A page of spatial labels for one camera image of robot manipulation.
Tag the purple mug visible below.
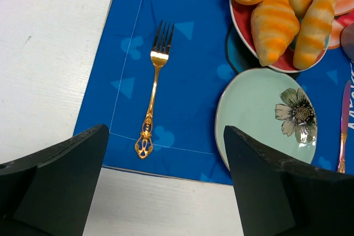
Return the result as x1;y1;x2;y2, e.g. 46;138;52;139
340;23;354;62

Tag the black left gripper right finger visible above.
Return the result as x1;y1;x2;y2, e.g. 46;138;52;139
223;125;353;235

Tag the gold iridescent knife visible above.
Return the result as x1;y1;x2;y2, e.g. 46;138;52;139
337;80;351;174

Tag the red rimmed bread plate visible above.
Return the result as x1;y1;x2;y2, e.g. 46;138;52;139
225;0;331;75

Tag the blue patterned placemat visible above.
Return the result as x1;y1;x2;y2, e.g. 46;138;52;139
73;0;354;186

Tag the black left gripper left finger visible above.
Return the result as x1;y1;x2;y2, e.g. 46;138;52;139
1;124;109;235

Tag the striped croissant bread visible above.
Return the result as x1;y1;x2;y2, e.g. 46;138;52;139
251;0;300;66

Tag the gold ornate fork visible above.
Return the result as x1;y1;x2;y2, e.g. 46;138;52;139
134;20;175;159

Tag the striped bread roll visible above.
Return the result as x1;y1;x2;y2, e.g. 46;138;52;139
293;0;337;70

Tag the light green flower plate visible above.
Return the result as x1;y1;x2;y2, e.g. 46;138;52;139
215;68;317;166

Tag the pink orange coaster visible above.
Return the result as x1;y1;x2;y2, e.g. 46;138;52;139
328;0;353;49

